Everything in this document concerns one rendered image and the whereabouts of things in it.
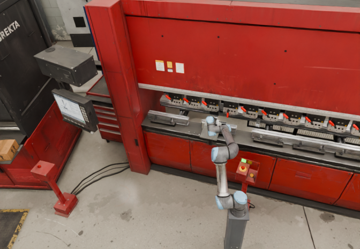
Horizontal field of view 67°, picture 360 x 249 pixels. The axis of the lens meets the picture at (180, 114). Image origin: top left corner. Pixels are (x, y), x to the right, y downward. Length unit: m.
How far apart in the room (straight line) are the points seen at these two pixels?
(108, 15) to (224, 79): 1.18
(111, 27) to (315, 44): 1.69
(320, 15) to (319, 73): 0.50
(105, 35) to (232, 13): 1.13
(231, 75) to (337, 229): 2.15
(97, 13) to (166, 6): 0.59
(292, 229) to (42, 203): 3.08
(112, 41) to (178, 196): 2.07
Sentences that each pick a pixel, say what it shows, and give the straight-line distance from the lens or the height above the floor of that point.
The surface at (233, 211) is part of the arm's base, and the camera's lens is 2.61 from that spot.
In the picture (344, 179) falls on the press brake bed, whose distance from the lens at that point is 3.32.
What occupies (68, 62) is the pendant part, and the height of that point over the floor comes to 1.95.
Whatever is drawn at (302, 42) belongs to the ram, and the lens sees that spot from 2.42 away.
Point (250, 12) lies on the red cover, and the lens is 2.31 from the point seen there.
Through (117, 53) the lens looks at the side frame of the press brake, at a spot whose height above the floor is 1.87.
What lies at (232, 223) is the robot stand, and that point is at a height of 0.68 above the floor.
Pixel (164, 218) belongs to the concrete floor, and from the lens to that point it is 3.50.
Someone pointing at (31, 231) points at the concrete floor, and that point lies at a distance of 3.94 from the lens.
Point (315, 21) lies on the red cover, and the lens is 2.33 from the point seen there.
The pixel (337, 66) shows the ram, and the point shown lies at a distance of 2.54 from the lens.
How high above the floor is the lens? 3.07
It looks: 41 degrees down
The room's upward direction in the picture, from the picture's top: 4 degrees counter-clockwise
